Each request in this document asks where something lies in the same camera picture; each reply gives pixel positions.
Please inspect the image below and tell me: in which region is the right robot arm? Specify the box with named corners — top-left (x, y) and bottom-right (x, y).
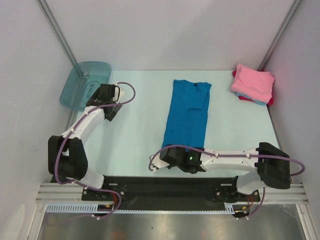
top-left (152, 142), bottom-right (291, 201)

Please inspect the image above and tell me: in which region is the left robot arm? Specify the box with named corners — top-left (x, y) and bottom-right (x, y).
top-left (48, 84), bottom-right (124, 200)

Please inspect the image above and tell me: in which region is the teal translucent plastic bin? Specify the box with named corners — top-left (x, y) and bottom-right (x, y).
top-left (59, 61), bottom-right (112, 111)

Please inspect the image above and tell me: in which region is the light blue folded t-shirt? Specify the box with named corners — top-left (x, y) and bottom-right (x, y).
top-left (235, 92), bottom-right (267, 106)

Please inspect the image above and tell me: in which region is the pink folded t-shirt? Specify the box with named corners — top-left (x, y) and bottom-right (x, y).
top-left (230, 62), bottom-right (276, 103)

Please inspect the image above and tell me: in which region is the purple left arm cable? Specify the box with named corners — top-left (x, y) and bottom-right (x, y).
top-left (54, 81), bottom-right (137, 221)

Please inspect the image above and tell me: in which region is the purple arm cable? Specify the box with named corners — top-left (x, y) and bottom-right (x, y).
top-left (54, 81), bottom-right (137, 221)
top-left (148, 144), bottom-right (306, 221)

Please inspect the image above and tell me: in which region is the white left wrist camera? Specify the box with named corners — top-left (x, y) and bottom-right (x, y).
top-left (113, 83), bottom-right (125, 103)

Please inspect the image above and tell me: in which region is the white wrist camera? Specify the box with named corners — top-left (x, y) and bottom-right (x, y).
top-left (113, 83), bottom-right (125, 103)
top-left (148, 154), bottom-right (170, 172)

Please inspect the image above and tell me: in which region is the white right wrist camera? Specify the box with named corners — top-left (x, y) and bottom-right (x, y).
top-left (148, 154), bottom-right (170, 172)

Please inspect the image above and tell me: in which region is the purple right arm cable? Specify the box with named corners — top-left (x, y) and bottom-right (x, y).
top-left (148, 144), bottom-right (306, 221)

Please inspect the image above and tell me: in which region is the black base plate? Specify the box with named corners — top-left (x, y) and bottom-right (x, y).
top-left (79, 176), bottom-right (268, 213)

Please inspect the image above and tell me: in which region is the white slotted cable duct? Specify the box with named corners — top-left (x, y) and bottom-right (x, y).
top-left (46, 203), bottom-right (245, 215)

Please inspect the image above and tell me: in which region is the aluminium front rail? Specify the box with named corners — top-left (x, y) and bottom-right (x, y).
top-left (35, 183), bottom-right (309, 205)

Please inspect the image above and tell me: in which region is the right aluminium frame post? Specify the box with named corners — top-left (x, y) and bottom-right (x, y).
top-left (257, 0), bottom-right (304, 71)

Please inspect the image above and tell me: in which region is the aluminium frame post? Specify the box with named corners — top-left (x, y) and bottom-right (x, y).
top-left (257, 0), bottom-right (304, 71)
top-left (36, 0), bottom-right (78, 66)

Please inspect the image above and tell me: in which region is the left aluminium frame post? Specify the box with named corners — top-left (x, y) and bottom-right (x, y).
top-left (36, 0), bottom-right (78, 66)

